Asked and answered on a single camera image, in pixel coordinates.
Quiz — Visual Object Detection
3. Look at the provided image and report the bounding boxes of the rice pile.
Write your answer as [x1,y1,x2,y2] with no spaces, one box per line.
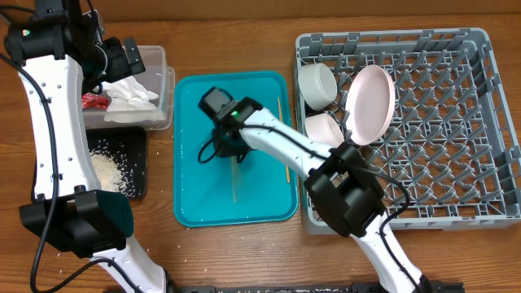
[90,139,135,198]

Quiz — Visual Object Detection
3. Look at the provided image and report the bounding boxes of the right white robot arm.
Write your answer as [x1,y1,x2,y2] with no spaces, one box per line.
[199,96,433,292]

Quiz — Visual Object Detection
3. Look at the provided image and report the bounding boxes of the small pink plate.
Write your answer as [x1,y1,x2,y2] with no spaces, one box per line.
[304,113,344,147]

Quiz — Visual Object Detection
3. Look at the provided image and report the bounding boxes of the crumpled white tissue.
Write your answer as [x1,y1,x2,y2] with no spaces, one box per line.
[103,77,165,123]

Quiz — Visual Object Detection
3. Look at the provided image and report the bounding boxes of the large white plate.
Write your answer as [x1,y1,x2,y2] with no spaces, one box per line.
[344,65,396,146]

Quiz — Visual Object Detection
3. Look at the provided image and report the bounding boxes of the wooden chopstick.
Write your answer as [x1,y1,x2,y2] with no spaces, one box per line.
[277,97,291,184]
[230,156,237,203]

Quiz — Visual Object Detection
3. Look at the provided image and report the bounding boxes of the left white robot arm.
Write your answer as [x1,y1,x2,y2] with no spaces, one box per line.
[1,0,176,292]

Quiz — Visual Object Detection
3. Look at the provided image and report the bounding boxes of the teal plastic tray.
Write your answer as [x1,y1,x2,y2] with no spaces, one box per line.
[173,71,299,228]

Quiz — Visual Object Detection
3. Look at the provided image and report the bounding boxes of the small white bowl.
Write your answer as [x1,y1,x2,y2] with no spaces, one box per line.
[297,63,337,111]

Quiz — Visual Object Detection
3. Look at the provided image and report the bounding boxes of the clear plastic bin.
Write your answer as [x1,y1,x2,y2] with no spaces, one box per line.
[83,46,175,130]

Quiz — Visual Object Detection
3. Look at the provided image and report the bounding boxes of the black tray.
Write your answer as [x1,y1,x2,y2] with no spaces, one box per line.
[86,126,147,199]

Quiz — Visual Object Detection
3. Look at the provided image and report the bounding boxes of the grey dish rack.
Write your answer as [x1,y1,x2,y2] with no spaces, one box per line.
[295,28,520,230]

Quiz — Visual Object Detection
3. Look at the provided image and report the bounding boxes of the red wrapper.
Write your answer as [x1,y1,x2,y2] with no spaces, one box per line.
[81,93,109,110]

